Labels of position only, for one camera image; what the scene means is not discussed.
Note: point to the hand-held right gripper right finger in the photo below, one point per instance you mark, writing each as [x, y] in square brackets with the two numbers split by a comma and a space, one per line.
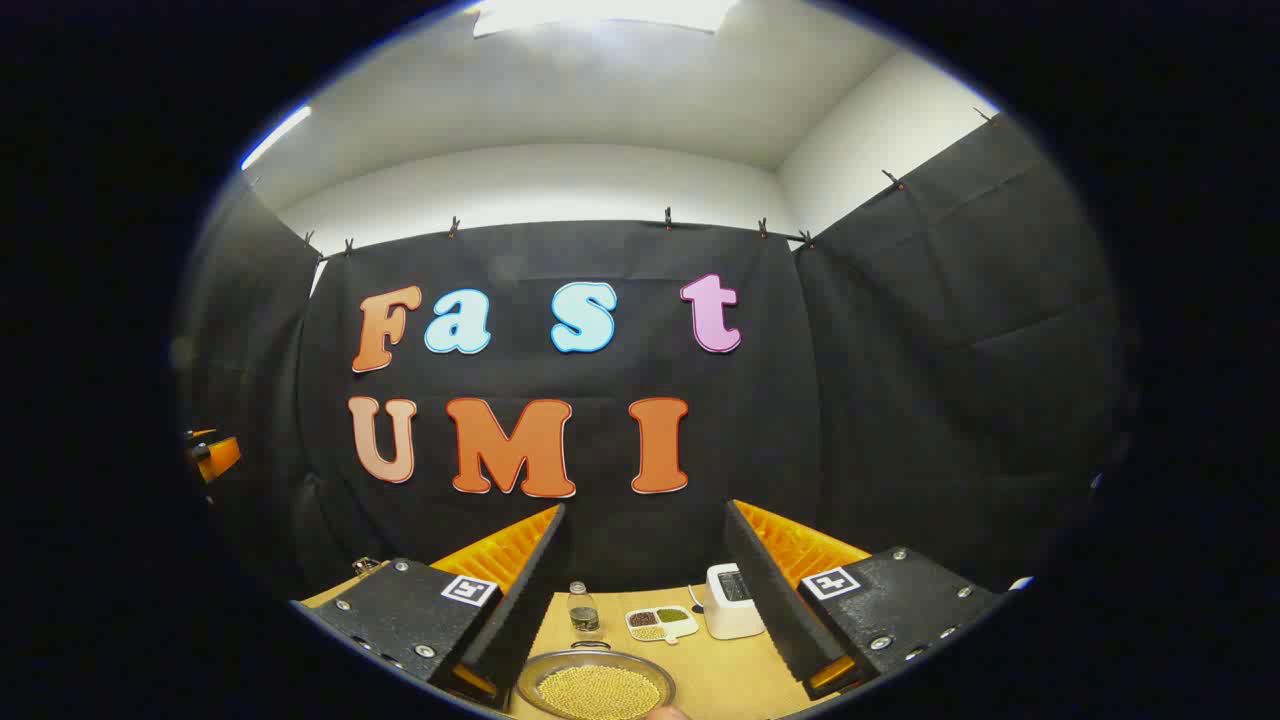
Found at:
[770, 600]

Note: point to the heap of green beans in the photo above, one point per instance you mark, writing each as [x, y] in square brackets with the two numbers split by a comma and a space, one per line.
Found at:
[672, 615]

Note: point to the clear plastic water bottle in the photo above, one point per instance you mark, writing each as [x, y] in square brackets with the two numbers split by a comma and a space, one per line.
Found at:
[584, 618]

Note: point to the white divided dish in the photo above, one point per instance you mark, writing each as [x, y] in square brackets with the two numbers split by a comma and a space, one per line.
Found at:
[690, 628]

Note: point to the heap of dark red beans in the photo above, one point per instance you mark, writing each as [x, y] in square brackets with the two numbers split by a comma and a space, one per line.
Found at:
[642, 619]

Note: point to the small heap of yellow beans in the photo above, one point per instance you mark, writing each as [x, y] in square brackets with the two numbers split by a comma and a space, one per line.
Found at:
[648, 633]

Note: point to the narrow ceiling light strip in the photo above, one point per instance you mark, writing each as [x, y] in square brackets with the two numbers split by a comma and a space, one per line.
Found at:
[275, 136]

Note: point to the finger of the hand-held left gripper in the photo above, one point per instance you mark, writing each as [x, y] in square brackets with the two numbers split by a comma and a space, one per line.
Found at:
[218, 457]

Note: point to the white toaster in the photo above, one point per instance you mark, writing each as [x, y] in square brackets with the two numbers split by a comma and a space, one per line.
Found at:
[728, 610]

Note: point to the large ceiling light panel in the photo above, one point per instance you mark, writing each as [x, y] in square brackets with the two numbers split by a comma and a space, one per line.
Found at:
[600, 12]

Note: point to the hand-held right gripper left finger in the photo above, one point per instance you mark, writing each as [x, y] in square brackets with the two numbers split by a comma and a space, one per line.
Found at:
[530, 600]

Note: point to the pile of yellow soybeans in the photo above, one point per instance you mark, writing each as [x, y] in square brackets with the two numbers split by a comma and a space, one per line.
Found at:
[600, 692]

